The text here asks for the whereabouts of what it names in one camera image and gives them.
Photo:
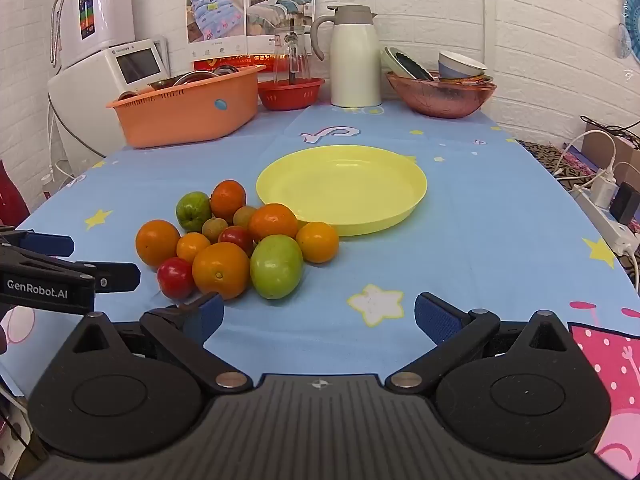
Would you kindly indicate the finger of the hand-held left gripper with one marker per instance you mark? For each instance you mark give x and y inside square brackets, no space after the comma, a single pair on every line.
[122,277]
[47,244]

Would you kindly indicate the orange plastic basket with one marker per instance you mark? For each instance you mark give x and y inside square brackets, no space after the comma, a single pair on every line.
[185,112]

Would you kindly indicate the wall poster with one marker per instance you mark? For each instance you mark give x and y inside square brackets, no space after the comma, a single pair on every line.
[250,5]

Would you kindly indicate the red plastic colander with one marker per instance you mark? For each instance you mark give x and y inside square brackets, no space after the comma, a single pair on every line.
[290,94]

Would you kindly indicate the white charger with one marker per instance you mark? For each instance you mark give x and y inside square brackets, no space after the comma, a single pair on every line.
[604,189]

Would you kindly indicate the leopard pattern cloth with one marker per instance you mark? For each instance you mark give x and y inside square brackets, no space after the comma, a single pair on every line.
[552,160]

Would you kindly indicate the white power strip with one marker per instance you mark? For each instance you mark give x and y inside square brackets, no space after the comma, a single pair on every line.
[607,222]

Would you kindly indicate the small orange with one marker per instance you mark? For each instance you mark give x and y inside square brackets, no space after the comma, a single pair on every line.
[192,246]

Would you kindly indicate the cardboard box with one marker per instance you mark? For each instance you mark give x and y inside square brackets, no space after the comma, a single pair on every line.
[612,152]

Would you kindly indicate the large orange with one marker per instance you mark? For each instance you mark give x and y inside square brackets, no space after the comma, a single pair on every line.
[220,270]

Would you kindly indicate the pale green bowl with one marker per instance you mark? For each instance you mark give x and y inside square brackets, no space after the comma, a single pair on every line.
[405,62]

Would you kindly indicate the yellow plastic plate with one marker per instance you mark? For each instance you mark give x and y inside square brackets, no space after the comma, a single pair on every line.
[345,185]

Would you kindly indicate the glass pitcher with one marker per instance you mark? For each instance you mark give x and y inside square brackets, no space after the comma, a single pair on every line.
[291,55]

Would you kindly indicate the steel bowl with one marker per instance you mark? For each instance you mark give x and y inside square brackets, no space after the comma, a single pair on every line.
[177,81]

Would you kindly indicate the white water purifier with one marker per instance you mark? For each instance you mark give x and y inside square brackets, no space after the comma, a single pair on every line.
[97,10]

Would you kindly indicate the black power adapter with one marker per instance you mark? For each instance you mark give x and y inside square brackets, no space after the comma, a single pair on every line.
[625,204]

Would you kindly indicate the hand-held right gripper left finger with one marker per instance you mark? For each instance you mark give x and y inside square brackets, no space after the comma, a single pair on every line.
[207,312]

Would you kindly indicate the red bag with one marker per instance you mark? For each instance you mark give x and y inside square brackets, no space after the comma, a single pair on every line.
[10,197]

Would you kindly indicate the blue round wall fan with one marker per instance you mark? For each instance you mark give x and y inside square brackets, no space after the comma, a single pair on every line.
[630,25]

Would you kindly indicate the white appliance with screen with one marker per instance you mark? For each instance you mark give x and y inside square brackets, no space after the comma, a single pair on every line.
[107,80]

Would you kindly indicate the pink glass bowl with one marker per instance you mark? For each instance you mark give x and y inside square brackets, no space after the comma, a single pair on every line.
[440,97]

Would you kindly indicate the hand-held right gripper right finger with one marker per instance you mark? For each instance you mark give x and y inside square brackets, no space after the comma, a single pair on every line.
[434,316]

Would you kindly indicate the brown longan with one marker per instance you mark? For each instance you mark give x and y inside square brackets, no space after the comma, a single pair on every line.
[215,228]

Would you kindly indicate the deep orange tangerine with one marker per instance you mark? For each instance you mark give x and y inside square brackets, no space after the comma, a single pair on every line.
[227,200]

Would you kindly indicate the blue and white bowl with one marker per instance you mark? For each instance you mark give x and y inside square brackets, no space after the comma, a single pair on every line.
[460,67]

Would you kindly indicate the kiwi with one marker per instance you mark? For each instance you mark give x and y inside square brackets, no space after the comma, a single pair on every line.
[245,216]

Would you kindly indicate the small red apple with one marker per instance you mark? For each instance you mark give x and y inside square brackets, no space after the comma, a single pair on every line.
[175,277]

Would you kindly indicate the white thermos jug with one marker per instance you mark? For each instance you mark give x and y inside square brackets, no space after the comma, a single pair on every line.
[354,60]

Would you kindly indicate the blue star print tablecloth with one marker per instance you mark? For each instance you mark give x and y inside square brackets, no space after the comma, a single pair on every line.
[500,260]

